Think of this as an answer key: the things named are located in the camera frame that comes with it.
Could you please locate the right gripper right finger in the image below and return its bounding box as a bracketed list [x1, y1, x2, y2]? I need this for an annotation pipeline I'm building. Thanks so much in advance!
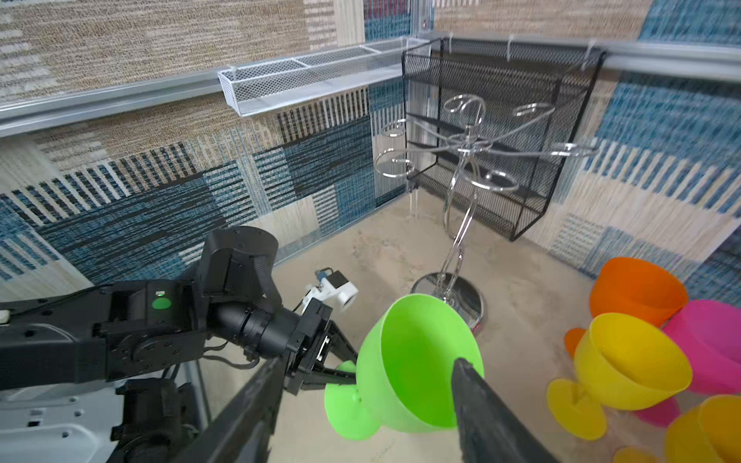
[452, 358, 556, 463]

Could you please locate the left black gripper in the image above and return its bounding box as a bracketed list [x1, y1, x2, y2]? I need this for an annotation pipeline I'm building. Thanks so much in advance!
[285, 299, 358, 395]

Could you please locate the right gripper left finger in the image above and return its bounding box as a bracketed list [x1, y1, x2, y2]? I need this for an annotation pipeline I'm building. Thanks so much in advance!
[174, 358, 287, 462]

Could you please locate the green wine glass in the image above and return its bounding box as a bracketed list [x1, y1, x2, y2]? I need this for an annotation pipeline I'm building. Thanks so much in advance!
[324, 293, 484, 441]

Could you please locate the orange front wine glass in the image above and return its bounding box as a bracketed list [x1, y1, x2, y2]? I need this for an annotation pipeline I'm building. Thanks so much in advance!
[589, 257, 689, 328]

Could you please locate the amber yellow wine glass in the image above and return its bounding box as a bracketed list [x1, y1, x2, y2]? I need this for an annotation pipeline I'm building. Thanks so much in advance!
[664, 394, 740, 462]

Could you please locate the pink wine glass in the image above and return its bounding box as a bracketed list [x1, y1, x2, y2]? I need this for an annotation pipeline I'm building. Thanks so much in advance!
[663, 297, 740, 395]

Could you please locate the chrome wine glass rack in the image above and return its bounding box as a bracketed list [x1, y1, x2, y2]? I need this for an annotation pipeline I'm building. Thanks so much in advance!
[374, 94, 597, 333]

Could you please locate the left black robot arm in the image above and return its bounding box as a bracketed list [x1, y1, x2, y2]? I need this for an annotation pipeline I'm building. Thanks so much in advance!
[1, 226, 358, 462]

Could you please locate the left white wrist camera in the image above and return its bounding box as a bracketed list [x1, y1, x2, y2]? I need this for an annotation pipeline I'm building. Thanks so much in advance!
[299, 267, 359, 314]

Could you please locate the white mesh wall basket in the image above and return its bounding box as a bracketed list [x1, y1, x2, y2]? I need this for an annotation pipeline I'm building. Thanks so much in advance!
[218, 37, 426, 117]

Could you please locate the black wire shelf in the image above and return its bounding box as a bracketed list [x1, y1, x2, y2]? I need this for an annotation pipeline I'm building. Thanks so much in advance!
[401, 38, 605, 240]

